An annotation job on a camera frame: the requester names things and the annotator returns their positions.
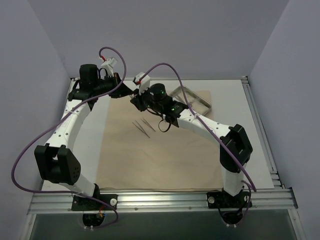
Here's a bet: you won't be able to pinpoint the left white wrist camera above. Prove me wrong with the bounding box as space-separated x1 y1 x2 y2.
100 57 118 76

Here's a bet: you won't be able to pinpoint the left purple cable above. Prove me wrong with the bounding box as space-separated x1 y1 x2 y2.
11 46 127 228

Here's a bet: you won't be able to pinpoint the curved tip steel tweezers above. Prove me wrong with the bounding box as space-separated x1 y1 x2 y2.
141 117 156 132

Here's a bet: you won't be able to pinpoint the beige cloth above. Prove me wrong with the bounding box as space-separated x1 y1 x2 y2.
95 97 223 191

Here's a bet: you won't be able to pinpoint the metal instrument tray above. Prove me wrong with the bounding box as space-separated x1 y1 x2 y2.
169 86 212 117

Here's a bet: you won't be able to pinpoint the back aluminium rail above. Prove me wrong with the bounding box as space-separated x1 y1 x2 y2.
70 75 248 81

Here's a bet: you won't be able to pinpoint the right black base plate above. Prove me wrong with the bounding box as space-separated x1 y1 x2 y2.
206 190 252 209

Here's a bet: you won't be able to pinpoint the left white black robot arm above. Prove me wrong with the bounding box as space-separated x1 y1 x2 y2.
34 58 132 210

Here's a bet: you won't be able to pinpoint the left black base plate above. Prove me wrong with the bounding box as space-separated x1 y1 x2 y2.
71 193 118 212

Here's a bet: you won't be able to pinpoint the purple cable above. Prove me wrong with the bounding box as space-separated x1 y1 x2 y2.
132 62 258 224
11 46 127 228

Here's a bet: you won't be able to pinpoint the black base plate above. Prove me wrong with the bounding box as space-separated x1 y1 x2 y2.
206 190 252 209
71 193 118 212

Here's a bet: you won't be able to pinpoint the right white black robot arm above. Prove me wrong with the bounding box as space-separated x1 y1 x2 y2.
130 89 253 207

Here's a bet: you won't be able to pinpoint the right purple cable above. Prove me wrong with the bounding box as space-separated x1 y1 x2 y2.
132 62 258 224

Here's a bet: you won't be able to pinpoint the front aluminium rail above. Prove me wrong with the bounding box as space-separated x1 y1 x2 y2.
28 188 298 214

